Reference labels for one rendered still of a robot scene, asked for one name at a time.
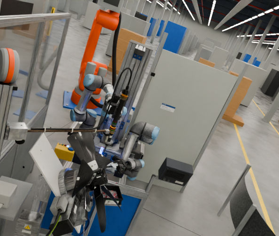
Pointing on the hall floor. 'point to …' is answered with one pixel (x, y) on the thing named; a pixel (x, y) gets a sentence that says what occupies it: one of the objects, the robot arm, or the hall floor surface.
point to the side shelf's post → (0, 227)
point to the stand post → (36, 205)
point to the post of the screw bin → (91, 220)
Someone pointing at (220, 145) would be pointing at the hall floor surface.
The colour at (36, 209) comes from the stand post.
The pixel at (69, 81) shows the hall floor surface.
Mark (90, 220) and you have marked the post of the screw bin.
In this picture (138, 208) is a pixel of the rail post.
